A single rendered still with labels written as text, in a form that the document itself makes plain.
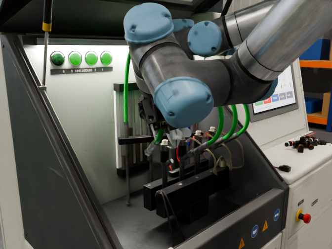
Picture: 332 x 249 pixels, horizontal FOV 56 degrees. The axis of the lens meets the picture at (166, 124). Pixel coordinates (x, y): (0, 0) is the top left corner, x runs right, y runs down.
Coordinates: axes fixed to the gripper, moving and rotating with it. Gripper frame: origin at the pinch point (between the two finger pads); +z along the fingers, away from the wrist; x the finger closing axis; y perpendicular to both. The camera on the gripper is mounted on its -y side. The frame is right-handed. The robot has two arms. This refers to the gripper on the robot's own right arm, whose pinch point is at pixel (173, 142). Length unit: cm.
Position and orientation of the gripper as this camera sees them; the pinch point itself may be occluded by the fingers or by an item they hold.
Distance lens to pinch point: 94.4
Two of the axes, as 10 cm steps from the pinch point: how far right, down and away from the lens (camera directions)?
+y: 6.9, 1.7, -7.0
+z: 0.0, 9.7, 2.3
